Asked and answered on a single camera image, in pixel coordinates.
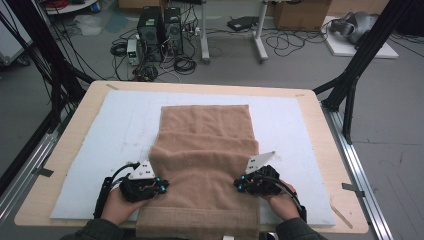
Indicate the large black computer tower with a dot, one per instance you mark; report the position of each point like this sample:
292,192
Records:
150,33

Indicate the white foam mat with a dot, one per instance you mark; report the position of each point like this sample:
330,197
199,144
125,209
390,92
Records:
116,126

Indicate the person's right hand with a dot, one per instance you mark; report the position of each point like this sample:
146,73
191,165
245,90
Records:
283,205

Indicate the white floor board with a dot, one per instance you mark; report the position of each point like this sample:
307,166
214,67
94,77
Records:
343,50

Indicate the grey bag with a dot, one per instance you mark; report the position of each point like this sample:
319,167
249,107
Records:
358,25

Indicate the black metal frame stand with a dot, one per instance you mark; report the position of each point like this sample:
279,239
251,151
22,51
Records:
43,50
363,56

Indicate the round white table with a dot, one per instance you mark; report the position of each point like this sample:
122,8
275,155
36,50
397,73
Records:
70,8

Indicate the thin wooden stick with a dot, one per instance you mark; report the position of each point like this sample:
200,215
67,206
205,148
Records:
341,216

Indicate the clear plastic bag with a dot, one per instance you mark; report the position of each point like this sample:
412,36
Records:
88,26

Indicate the grey power supply unit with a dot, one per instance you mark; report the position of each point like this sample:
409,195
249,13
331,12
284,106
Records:
133,51

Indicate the tan terry towel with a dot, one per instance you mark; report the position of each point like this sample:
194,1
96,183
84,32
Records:
200,160

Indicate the dark tape piece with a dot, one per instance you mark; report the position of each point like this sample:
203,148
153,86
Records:
353,189
43,172

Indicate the light wooden table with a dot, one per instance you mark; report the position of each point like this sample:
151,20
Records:
200,86

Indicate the aluminium rail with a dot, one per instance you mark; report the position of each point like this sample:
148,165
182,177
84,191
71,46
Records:
36,156
356,166

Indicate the cardboard box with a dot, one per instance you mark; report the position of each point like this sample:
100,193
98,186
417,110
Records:
300,15

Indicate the flat black device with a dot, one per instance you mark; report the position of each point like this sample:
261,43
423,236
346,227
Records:
241,23

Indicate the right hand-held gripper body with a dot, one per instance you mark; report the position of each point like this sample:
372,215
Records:
263,183

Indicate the white table frame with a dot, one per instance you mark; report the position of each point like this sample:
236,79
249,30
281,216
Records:
204,33

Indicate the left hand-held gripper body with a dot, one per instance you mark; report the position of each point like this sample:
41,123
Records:
138,188

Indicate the person's left hand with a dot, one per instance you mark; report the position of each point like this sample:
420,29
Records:
116,206

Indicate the slim black computer tower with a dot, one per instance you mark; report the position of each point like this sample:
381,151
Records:
173,30

